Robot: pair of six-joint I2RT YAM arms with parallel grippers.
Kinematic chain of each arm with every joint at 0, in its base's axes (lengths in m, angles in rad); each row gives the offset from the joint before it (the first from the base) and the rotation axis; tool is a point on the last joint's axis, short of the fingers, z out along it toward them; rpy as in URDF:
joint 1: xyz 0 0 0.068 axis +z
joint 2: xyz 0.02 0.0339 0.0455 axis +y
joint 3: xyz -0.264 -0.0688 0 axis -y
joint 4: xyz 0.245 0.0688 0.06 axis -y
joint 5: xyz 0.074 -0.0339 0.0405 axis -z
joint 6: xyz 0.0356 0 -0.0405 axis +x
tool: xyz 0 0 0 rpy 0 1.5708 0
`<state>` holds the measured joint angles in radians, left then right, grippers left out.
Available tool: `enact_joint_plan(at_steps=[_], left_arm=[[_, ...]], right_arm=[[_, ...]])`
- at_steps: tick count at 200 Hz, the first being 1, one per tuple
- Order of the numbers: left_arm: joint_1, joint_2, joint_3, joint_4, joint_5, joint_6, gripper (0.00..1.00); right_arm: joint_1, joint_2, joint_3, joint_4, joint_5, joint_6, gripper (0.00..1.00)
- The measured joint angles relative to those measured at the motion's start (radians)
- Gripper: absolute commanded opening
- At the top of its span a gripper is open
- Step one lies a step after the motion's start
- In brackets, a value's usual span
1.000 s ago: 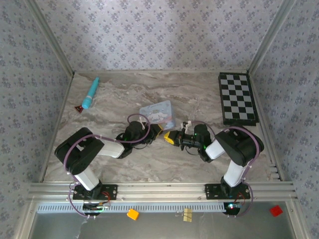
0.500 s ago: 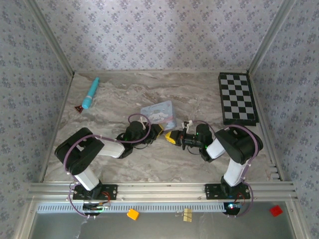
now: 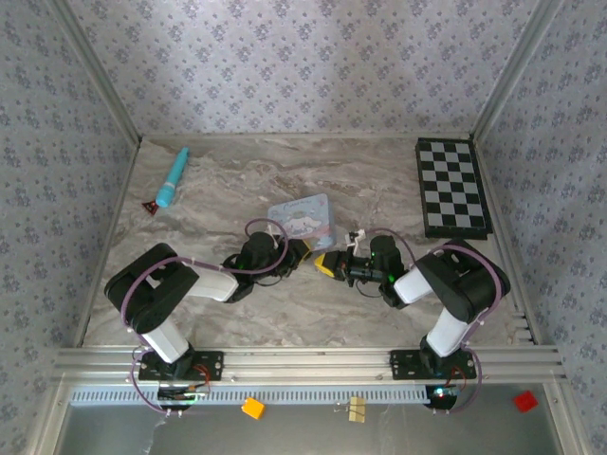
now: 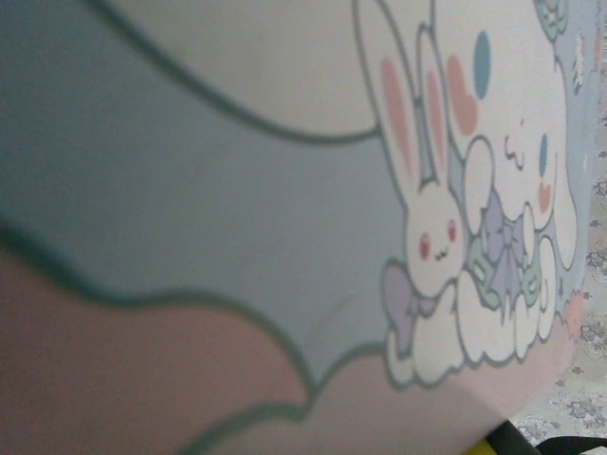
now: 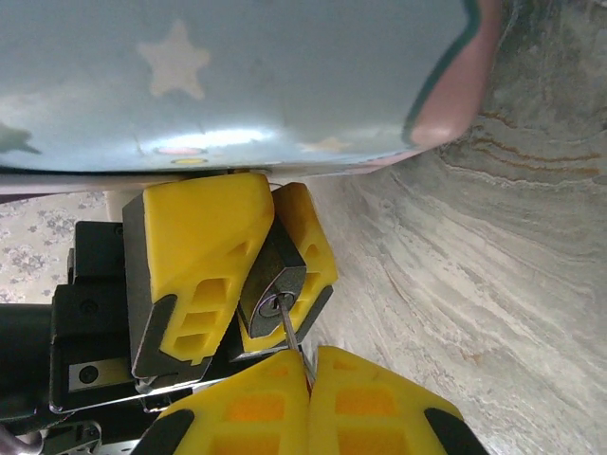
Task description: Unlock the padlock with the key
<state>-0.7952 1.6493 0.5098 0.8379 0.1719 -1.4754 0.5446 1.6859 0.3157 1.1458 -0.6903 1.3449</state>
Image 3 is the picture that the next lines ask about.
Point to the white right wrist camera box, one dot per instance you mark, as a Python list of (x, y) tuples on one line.
[(356, 239)]

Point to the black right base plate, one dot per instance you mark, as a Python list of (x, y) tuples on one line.
[(403, 365)]

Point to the orange toy block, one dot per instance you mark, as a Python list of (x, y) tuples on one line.
[(252, 408)]

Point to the aluminium frame post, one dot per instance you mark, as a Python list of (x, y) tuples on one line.
[(517, 71)]

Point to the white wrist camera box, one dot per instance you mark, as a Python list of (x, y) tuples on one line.
[(356, 239), (273, 230)]

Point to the black grey chessboard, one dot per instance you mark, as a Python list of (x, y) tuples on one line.
[(453, 189)]

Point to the left controller board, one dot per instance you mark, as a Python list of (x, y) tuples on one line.
[(182, 397)]

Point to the teal toy microphone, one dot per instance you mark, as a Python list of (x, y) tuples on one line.
[(171, 182)]

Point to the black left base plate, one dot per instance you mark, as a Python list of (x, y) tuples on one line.
[(211, 365)]

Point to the red toy block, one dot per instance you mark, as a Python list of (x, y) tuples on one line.
[(526, 402)]

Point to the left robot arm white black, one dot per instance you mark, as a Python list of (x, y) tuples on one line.
[(213, 284)]

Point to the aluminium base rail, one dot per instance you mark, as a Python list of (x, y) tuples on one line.
[(303, 365)]

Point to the right controller board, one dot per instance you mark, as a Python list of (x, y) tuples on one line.
[(441, 394)]

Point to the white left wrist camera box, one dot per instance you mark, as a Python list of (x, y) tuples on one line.
[(273, 230)]

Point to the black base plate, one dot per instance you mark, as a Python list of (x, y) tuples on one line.
[(211, 365), (403, 365)]

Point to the tan wooden clip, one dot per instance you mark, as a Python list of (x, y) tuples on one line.
[(355, 410)]

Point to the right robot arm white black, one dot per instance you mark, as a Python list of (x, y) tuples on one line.
[(446, 332)]

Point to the black red triangle token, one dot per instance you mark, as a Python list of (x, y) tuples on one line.
[(151, 206)]

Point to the pastel cartoon tin box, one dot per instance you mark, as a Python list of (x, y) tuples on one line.
[(303, 218)]

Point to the controller board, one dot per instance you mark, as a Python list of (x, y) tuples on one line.
[(182, 397), (441, 394)]

